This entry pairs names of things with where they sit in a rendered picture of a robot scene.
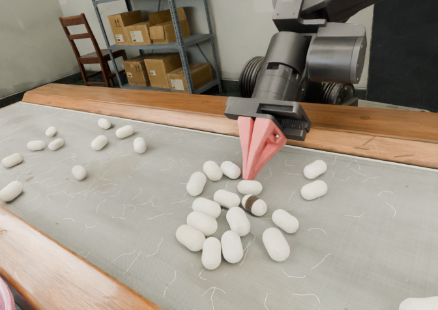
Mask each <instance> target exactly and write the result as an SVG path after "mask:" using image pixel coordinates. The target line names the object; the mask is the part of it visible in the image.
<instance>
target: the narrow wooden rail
mask: <svg viewBox="0 0 438 310"><path fill-rule="evenodd" d="M0 277H1V278H2V279H3V281H4V282H5V283H6V284H7V285H8V287H9V289H10V291H11V293H12V295H13V298H14V302H15V303H16V304H17V305H18V306H19V307H20V308H21V309H22V310H165V309H162V308H161V307H160V306H158V305H156V304H155V303H153V302H152V301H150V300H149V299H147V298H146V297H144V296H142V295H141V294H139V293H138V292H136V291H135V290H133V289H131V288H130V287H128V286H127V285H125V284H124V283H122V282H120V281H119V280H118V279H116V278H114V277H113V276H111V275H109V274H108V273H107V272H105V271H103V270H102V269H100V268H99V267H97V266H95V265H94V264H93V263H91V262H89V261H88V260H86V259H84V258H83V257H81V256H80V255H78V254H77V253H75V252H74V251H72V250H71V249H69V248H67V247H66V246H64V245H62V244H61V243H60V242H58V241H56V240H55V239H53V238H52V237H50V236H49V235H47V234H46V233H44V232H42V231H41V230H39V229H37V228H36V227H35V226H33V225H32V224H30V223H28V222H27V221H25V220H24V219H22V218H21V217H19V216H17V215H16V214H14V213H13V212H11V211H10V210H8V209H6V208H5V207H4V206H2V205H0Z"/></svg>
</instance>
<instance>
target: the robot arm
mask: <svg viewBox="0 0 438 310"><path fill-rule="evenodd" d="M380 1H382V0H272V6H273V8H274V12H273V15H272V20H273V22H274V24H275V26H276V28H277V29H278V31H279V32H278V33H275V34H274V35H273V36H272V37H271V40H270V43H269V46H268V49H267V52H266V55H265V58H264V61H263V64H262V67H261V70H260V73H259V76H258V79H257V82H256V85H255V88H254V91H253V94H252V97H251V98H240V97H231V96H229V97H228V99H227V102H226V109H225V111H224V115H225V116H226V117H227V118H228V119H232V120H237V124H238V128H239V135H240V139H241V147H242V177H243V179H245V180H253V179H254V178H255V177H256V175H257V174H258V172H259V171H260V170H261V168H262V167H263V166H264V165H265V164H266V163H267V162H268V161H269V160H270V159H271V158H272V157H273V156H274V155H275V154H276V153H277V152H278V151H279V150H280V149H281V148H282V147H283V146H284V145H285V144H286V142H287V139H291V140H296V141H305V138H306V134H307V133H308V132H309V131H310V127H311V124H312V123H311V121H310V119H309V118H308V116H307V114H306V113H305V111H304V110H303V108H302V106H301V105H300V104H299V103H298V102H295V98H296V96H297V92H298V89H299V85H300V84H299V83H300V81H301V79H302V75H303V72H304V68H305V66H306V71H307V73H308V74H309V78H310V80H311V81H322V82H331V83H349V84H358V83H359V81H360V78H361V75H362V71H363V68H364V60H365V58H366V48H367V38H366V28H365V26H364V25H363V24H360V23H338V22H340V21H343V20H346V19H347V18H350V17H352V16H354V15H355V14H356V13H357V12H359V11H361V10H363V9H365V8H367V7H369V6H371V5H373V4H375V3H378V2H380Z"/></svg>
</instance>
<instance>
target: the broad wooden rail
mask: <svg viewBox="0 0 438 310"><path fill-rule="evenodd" d="M227 99H228V96H211V95H202V94H185V93H176V92H160V91H143V90H134V89H118V88H109V87H93V86H84V85H67V84H58V83H49V84H47V85H43V86H41V87H38V88H35V89H32V90H30V91H27V92H26V93H25V94H24V96H23V99H22V102H25V103H30V104H38V105H42V106H50V107H57V108H61V109H69V110H74V111H81V112H86V113H94V114H98V115H105V116H110V117H117V118H122V119H130V120H137V121H141V122H149V123H153V124H161V125H166V126H173V127H178V128H185V129H190V130H197V131H202V132H209V133H214V134H222V135H229V136H233V137H240V135H239V128H238V124H237V120H232V119H228V118H227V117H226V116H225V115H224V111H225V109H226V102H227ZM298 103H299V104H300V105H301V106H302V108H303V110H304V111H305V113H306V114H307V116H308V118H309V119H310V121H311V123H312V124H311V127H310V131H309V132H308V133H307V134H306V138H305V141H296V140H291V139H287V142H286V144H285V145H289V146H294V147H301V148H308V149H314V150H321V151H325V152H333V153H337V154H345V155H350V156H357V157H361V158H369V159H374V160H381V161H386V162H393V163H400V164H405V165H413V166H417V167H425V168H429V169H437V170H438V113H432V112H423V111H406V110H397V109H381V108H372V107H355V106H339V105H330V104H313V103H304V102H298Z"/></svg>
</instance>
